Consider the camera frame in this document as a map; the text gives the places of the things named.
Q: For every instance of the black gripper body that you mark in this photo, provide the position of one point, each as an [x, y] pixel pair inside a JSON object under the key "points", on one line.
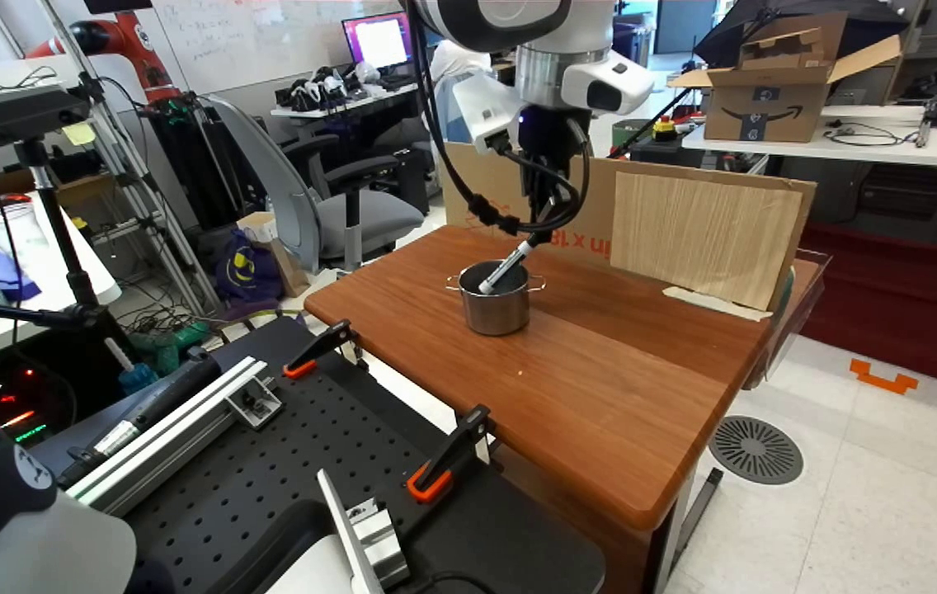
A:
{"points": [[549, 150]]}

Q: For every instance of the black Expo dry-erase marker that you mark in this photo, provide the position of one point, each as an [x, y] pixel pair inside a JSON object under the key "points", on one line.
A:
{"points": [[507, 265]]}

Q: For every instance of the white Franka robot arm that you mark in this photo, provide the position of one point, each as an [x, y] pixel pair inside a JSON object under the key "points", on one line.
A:
{"points": [[511, 21]]}

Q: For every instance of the silver metal pot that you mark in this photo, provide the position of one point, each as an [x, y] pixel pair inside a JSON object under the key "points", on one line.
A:
{"points": [[489, 314]]}

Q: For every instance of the beige ribbed board panel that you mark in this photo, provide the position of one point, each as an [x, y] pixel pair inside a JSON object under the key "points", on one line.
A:
{"points": [[699, 235]]}

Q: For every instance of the grey office chair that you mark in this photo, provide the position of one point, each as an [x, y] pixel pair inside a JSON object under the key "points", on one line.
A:
{"points": [[369, 219]]}

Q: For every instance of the lit computer monitor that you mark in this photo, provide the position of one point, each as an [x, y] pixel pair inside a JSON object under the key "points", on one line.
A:
{"points": [[381, 40]]}

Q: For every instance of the Amazon cardboard box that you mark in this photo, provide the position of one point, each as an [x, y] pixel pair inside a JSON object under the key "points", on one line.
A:
{"points": [[767, 102]]}

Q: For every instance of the black gear pile on desk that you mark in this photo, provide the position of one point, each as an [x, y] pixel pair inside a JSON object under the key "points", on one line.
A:
{"points": [[320, 86]]}

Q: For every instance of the black orange-tipped bar clamp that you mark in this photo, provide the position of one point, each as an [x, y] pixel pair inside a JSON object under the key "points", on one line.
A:
{"points": [[320, 350], [448, 455]]}

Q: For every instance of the dark blue bag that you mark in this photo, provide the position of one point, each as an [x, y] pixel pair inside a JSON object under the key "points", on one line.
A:
{"points": [[243, 267]]}

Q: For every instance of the grey table leg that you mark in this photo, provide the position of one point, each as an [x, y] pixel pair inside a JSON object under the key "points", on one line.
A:
{"points": [[693, 522]]}

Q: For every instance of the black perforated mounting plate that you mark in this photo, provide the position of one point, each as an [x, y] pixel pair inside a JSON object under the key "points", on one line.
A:
{"points": [[257, 473]]}

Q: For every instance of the green plastic object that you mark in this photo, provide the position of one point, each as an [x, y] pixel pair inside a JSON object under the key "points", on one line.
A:
{"points": [[176, 346]]}

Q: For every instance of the black cylinder roll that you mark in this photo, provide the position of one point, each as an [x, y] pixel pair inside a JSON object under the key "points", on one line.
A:
{"points": [[160, 399]]}

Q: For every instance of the yellow sticky note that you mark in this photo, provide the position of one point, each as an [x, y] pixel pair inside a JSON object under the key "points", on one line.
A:
{"points": [[81, 133]]}

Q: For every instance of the blue plastic object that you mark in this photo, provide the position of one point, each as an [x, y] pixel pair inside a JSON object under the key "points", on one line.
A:
{"points": [[4, 270]]}

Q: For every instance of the black device with red lights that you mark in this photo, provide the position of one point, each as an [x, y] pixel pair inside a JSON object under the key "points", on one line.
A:
{"points": [[17, 399]]}

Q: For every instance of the silver metal bracket rail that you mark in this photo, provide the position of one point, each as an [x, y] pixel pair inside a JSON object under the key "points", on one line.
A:
{"points": [[375, 539]]}

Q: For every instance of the aluminium extrusion rail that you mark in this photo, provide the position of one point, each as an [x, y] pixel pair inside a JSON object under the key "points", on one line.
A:
{"points": [[172, 430]]}

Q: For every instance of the black camera tripod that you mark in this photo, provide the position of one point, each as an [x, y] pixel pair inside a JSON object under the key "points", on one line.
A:
{"points": [[72, 265]]}

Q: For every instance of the dark stereo camera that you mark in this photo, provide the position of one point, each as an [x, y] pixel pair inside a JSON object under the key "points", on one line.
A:
{"points": [[17, 115]]}

